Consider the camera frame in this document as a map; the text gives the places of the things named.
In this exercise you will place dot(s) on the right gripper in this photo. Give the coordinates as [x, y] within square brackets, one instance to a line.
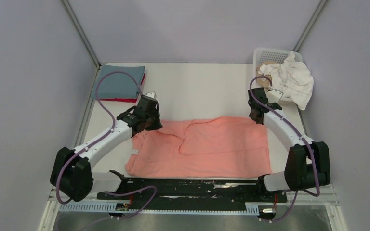
[257, 121]

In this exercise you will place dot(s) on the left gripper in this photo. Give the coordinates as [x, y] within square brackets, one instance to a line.
[158, 124]

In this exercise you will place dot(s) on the salmon pink t-shirt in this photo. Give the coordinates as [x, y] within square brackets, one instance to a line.
[224, 147]

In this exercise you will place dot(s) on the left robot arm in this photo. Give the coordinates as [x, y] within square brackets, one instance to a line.
[72, 174]

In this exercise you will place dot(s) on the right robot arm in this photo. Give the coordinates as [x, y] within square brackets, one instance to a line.
[308, 161]

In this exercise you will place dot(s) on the beige crumpled t-shirt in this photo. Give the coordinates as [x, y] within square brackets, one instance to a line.
[269, 69]

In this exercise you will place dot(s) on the folded grey-blue t-shirt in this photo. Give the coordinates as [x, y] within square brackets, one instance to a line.
[112, 69]

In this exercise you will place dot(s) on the white crumpled t-shirt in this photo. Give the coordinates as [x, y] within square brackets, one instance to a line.
[295, 81]

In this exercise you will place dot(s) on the white plastic laundry basket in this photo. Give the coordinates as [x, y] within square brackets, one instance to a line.
[263, 55]

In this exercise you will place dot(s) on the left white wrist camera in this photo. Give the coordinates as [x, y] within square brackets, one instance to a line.
[151, 94]

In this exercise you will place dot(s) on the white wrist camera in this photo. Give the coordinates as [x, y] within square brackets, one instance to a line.
[151, 94]
[274, 96]

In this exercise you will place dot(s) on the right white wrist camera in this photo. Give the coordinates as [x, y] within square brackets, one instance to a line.
[274, 96]

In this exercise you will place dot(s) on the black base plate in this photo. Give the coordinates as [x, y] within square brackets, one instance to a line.
[215, 194]

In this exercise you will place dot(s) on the white slotted cable duct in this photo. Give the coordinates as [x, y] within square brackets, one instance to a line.
[121, 207]

